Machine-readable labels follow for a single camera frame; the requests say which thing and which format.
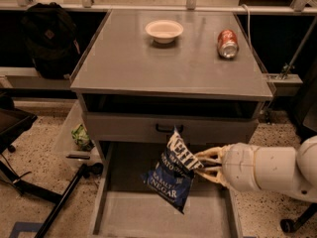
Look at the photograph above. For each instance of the green chip bag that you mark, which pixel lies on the green chip bag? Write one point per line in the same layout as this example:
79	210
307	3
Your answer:
81	138

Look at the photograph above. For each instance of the blue chip bag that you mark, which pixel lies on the blue chip bag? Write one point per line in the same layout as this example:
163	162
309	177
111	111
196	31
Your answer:
172	177

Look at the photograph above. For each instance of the red soda can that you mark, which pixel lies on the red soda can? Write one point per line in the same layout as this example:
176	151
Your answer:
227	44

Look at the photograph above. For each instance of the black drawer handle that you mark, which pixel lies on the black drawer handle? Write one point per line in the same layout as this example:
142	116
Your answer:
169	129

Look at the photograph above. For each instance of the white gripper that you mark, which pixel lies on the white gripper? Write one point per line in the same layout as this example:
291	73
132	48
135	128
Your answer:
238	166

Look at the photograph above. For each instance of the metal strut with bracket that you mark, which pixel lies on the metal strut with bracket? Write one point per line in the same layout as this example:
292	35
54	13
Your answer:
289	66

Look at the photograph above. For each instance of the grey drawer cabinet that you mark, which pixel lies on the grey drawer cabinet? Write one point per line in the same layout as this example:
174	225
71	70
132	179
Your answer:
127	72

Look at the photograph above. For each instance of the black office chair base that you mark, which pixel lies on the black office chair base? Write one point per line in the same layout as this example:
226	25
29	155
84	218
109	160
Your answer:
291	226

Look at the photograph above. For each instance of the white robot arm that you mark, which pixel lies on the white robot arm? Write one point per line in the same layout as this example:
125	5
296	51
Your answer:
287	170

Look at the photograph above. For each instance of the black backpack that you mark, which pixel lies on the black backpack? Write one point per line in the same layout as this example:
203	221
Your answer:
50	36

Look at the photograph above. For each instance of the open grey bottom drawer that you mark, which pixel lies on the open grey bottom drawer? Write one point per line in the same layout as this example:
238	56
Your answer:
126	208

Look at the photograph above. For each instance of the closed grey drawer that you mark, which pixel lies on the closed grey drawer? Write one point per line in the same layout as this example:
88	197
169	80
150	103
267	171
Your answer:
103	126

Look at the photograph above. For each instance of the white bowl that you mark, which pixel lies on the white bowl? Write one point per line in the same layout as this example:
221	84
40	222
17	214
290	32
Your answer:
164	31

